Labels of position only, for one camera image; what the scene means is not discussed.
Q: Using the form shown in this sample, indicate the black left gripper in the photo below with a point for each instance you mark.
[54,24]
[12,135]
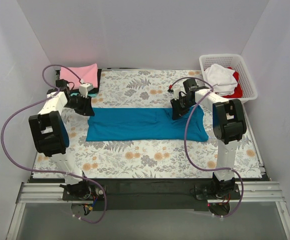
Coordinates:
[81,105]

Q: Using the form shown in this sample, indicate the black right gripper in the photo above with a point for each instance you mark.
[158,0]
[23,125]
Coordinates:
[177,107]

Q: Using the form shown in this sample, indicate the blue t shirt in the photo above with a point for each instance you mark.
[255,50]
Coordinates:
[132,124]

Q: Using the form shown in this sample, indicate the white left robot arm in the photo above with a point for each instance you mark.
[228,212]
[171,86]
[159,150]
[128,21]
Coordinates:
[48,129]

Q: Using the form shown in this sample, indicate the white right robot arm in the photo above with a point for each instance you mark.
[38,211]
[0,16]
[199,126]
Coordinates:
[228,122]

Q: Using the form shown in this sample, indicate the folded teal t shirt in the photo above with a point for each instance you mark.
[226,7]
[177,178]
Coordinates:
[92,95]

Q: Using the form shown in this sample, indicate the folded black t shirt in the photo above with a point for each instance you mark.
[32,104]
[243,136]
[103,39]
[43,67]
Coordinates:
[98,80]

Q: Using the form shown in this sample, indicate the folded pink t shirt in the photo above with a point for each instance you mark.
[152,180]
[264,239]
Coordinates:
[89,74]

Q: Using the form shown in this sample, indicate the white t shirt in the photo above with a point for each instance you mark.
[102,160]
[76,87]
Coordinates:
[221,79]

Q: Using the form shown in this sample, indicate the red t shirt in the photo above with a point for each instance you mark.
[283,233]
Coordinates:
[238,92]

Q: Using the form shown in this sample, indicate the white plastic basket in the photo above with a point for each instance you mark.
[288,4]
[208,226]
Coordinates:
[237,63]

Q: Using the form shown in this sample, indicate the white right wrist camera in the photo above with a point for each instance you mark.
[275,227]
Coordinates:
[177,93]

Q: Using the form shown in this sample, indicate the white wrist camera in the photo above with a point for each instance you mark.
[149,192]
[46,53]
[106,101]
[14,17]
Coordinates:
[84,89]
[177,93]

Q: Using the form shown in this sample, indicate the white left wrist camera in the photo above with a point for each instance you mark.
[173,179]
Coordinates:
[84,89]

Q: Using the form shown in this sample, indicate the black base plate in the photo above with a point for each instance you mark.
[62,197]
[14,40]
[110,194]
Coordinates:
[130,194]

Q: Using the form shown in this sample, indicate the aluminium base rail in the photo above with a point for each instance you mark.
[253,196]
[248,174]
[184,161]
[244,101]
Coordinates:
[262,214]

